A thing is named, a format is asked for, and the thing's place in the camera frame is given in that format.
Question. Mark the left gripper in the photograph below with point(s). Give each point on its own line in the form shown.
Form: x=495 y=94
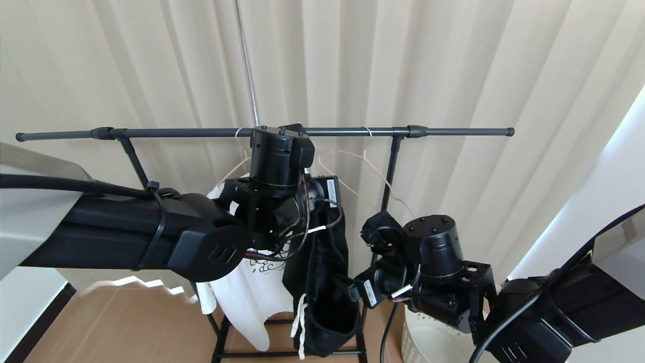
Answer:
x=307 y=206

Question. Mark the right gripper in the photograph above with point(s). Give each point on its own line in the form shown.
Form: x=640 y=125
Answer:
x=388 y=285

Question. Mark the black garment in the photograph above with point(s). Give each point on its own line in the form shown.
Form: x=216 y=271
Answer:
x=322 y=312

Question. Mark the pink clothes hanger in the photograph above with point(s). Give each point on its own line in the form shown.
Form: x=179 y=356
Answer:
x=243 y=162
x=364 y=154

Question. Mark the white garment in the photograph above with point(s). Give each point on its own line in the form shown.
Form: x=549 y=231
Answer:
x=242 y=302

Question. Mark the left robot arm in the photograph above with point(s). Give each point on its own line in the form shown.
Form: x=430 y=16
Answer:
x=126 y=227

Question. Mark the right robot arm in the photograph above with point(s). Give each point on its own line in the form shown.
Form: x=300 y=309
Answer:
x=554 y=312

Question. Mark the white laundry basket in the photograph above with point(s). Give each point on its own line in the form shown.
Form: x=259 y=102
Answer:
x=428 y=343

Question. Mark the black clothes rack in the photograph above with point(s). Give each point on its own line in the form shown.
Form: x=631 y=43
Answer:
x=453 y=132

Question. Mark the beige curtain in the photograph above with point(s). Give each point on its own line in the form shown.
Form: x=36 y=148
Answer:
x=403 y=60

